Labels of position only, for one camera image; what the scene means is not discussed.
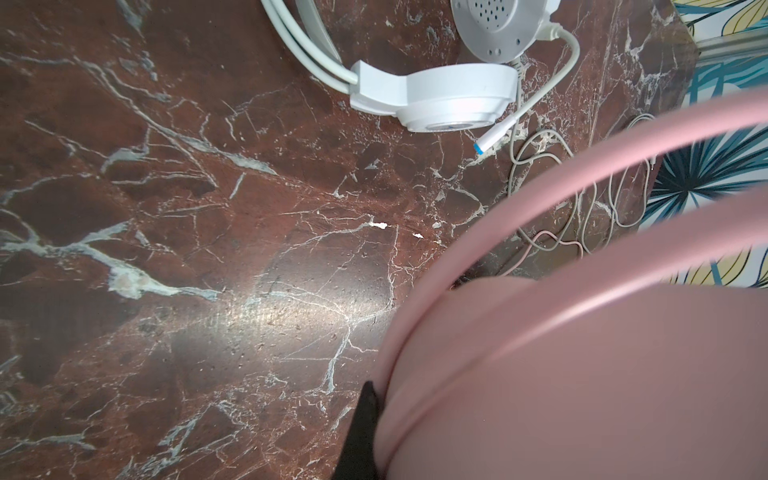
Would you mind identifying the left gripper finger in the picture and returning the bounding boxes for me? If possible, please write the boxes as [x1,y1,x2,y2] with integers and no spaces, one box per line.
[331,381,381,480]

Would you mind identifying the pink cat-ear headphones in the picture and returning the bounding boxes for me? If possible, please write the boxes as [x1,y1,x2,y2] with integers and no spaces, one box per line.
[373,88,767,479]

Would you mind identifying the white headphones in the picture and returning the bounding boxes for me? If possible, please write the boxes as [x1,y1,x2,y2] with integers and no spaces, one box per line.
[262,1,580,155]

